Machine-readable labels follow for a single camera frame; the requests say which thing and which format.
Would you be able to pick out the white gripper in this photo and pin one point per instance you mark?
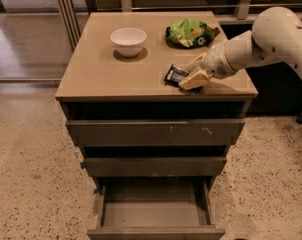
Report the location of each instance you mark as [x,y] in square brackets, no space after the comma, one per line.
[215,63]

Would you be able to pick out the blueberry rxbar dark wrapper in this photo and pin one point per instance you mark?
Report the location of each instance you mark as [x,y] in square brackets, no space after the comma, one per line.
[175,75]

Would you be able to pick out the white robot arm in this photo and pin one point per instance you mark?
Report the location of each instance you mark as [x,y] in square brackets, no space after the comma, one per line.
[276,36]

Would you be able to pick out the top grey drawer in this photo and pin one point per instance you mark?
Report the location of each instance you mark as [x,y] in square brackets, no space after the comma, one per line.
[141,133]

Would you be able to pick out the grey drawer cabinet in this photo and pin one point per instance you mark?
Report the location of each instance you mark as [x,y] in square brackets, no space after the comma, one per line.
[100,84]

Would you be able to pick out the middle grey drawer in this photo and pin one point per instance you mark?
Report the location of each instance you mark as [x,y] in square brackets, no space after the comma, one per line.
[154,167]

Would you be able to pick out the bottom open grey drawer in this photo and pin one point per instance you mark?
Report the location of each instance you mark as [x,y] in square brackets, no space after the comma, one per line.
[155,209]

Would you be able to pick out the green chip bag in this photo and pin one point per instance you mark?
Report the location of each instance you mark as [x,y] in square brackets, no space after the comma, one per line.
[190,33]

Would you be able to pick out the white ceramic bowl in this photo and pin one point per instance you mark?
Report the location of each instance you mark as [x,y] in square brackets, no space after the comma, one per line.
[128,42]

